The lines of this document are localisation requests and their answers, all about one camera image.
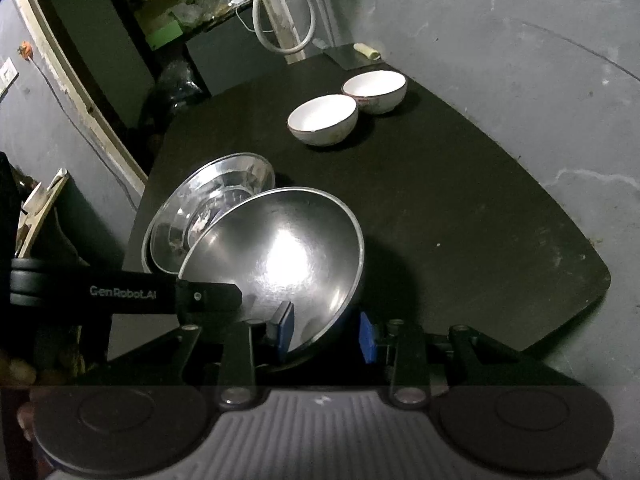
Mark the person's left hand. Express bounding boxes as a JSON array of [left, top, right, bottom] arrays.
[[0, 352, 40, 442]]

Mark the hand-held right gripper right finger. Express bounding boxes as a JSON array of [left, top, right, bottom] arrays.
[[360, 312, 583, 406]]

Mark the kitchen cleaver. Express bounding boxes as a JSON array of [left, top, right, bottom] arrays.
[[322, 44, 383, 72]]

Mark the white ceramic bowl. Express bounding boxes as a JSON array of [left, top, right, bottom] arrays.
[[341, 70, 407, 115], [287, 94, 359, 147]]

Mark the large steel bowl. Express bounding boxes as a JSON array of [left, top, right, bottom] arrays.
[[141, 210, 181, 276]]

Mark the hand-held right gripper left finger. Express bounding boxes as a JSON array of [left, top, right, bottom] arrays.
[[107, 301, 296, 406]]

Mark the green box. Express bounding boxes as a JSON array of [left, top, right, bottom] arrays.
[[148, 22, 183, 50]]

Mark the white hose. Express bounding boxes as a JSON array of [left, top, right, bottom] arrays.
[[252, 0, 321, 55]]

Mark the wooden shelf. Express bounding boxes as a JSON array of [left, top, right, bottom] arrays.
[[15, 167, 71, 258]]

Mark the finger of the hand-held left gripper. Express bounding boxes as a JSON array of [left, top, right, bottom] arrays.
[[175, 279, 244, 318]]

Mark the grey hanging cable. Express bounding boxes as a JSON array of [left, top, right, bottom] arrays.
[[30, 57, 143, 211]]

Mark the small steel bowl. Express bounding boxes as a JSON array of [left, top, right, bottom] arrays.
[[177, 186, 365, 361]]

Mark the white wall switch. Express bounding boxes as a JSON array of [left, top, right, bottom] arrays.
[[0, 57, 20, 98]]

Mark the black plastic bag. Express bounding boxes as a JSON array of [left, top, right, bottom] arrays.
[[140, 57, 206, 136]]

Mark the black cabinet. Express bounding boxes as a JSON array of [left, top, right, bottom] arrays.
[[186, 7, 291, 98]]

